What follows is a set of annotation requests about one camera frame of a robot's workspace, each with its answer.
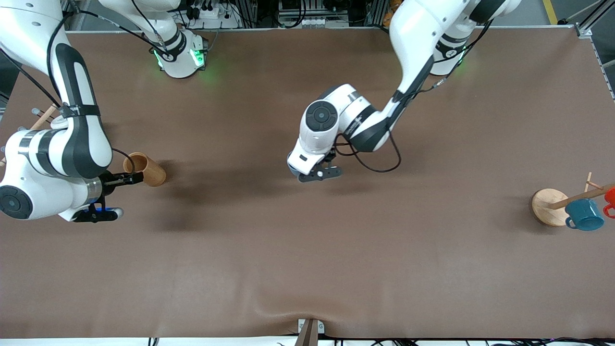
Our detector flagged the brown cylindrical holder cup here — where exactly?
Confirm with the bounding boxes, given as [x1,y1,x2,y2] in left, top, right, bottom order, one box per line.
[123,152,167,187]

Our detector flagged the wooden mug tree stand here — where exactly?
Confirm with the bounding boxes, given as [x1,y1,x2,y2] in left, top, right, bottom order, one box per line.
[531,172,615,227]

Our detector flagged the white power strip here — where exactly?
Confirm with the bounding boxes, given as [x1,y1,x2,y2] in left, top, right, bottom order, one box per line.
[185,2,239,29]

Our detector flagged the teal ceramic mug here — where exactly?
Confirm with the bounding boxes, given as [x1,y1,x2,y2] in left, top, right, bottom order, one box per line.
[565,198,605,232]

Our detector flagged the aluminium frame profile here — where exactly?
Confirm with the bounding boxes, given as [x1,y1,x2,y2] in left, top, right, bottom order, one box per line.
[557,0,615,37]

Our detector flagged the black wire rack wooden handle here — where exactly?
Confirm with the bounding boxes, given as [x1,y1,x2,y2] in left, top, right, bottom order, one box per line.
[0,103,61,167]

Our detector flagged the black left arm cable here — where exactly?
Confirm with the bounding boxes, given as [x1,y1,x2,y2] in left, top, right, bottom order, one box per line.
[335,130,402,173]

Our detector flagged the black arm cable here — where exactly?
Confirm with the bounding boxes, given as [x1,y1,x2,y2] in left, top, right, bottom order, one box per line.
[335,130,402,173]
[0,10,166,169]

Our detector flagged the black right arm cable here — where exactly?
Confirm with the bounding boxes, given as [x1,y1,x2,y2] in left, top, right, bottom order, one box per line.
[0,10,166,169]

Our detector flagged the bag of orange bread rolls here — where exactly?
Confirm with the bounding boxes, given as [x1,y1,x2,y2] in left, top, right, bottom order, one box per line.
[383,0,402,27]

